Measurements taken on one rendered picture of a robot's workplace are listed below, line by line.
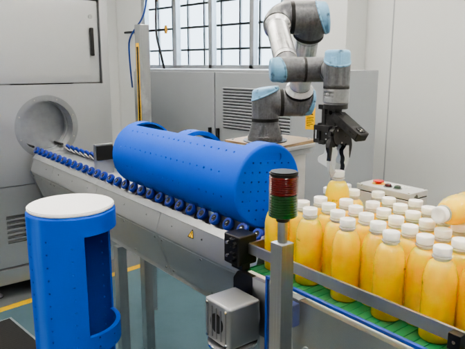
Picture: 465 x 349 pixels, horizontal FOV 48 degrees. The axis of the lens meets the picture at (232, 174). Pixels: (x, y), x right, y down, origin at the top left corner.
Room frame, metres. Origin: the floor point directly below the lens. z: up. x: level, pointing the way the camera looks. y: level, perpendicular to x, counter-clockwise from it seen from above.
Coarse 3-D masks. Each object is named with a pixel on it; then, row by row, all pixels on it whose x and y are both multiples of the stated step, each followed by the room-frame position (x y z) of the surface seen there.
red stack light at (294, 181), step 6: (270, 180) 1.09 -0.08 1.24; (276, 180) 1.07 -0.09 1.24; (282, 180) 1.07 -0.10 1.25; (288, 180) 1.07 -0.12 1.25; (294, 180) 1.07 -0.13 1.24; (270, 186) 1.09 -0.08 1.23; (276, 186) 1.07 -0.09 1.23; (282, 186) 1.07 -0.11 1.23; (288, 186) 1.07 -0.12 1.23; (294, 186) 1.07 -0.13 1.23; (270, 192) 1.09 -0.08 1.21; (276, 192) 1.07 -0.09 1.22; (282, 192) 1.07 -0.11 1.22; (288, 192) 1.07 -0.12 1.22; (294, 192) 1.07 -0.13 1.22
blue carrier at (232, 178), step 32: (128, 128) 2.27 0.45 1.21; (160, 128) 2.38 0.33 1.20; (128, 160) 2.15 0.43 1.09; (160, 160) 1.95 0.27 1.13; (192, 160) 1.79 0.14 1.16; (224, 160) 1.67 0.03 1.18; (256, 160) 1.63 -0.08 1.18; (288, 160) 1.72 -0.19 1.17; (192, 192) 1.78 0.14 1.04; (224, 192) 1.62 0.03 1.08; (256, 192) 1.64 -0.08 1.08; (256, 224) 1.64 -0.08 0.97
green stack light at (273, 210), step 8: (272, 200) 1.08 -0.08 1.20; (280, 200) 1.07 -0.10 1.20; (288, 200) 1.07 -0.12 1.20; (296, 200) 1.08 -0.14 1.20; (272, 208) 1.08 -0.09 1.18; (280, 208) 1.07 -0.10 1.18; (288, 208) 1.07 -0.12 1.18; (296, 208) 1.08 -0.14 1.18; (272, 216) 1.08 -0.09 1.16; (280, 216) 1.07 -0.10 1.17; (288, 216) 1.07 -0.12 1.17; (296, 216) 1.08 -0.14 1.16
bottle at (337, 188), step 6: (336, 180) 1.50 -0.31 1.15; (342, 180) 1.50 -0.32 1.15; (330, 186) 1.49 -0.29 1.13; (336, 186) 1.48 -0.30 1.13; (342, 186) 1.48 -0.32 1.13; (330, 192) 1.49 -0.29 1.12; (336, 192) 1.48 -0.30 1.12; (342, 192) 1.48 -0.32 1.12; (348, 192) 1.49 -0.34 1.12; (330, 198) 1.49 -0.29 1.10; (336, 198) 1.48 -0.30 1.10; (336, 204) 1.48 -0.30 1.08
